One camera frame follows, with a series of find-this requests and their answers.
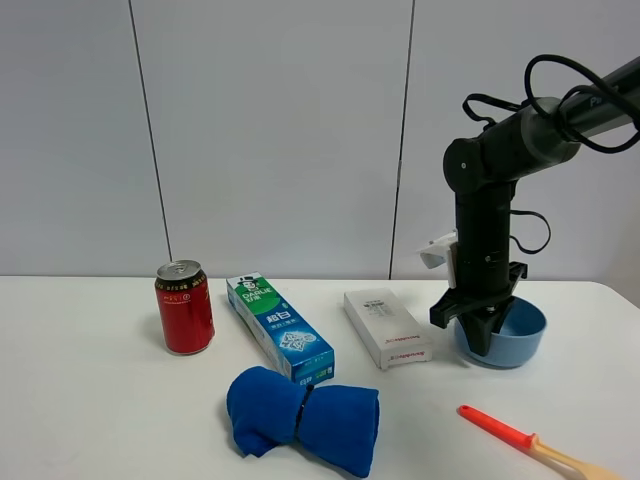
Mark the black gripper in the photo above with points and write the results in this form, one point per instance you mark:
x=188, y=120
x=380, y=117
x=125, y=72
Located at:
x=482, y=295

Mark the red soda can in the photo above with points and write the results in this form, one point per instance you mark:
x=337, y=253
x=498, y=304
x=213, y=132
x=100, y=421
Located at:
x=184, y=303

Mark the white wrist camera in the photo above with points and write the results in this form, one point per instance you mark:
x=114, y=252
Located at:
x=442, y=251

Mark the white cardboard box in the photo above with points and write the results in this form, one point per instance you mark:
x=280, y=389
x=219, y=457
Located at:
x=388, y=330

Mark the black band on towel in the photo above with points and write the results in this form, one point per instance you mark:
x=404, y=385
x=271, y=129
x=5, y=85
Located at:
x=308, y=391

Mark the red handled wooden spatula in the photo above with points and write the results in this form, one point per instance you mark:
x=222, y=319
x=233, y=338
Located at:
x=531, y=443

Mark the blue bowl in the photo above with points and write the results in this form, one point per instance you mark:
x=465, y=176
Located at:
x=517, y=342

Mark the green blue toothpaste box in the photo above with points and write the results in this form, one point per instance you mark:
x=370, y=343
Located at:
x=295, y=349

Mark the blue rolled towel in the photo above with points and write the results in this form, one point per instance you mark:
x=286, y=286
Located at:
x=340, y=423

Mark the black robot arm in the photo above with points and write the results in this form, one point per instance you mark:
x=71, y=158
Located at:
x=540, y=133

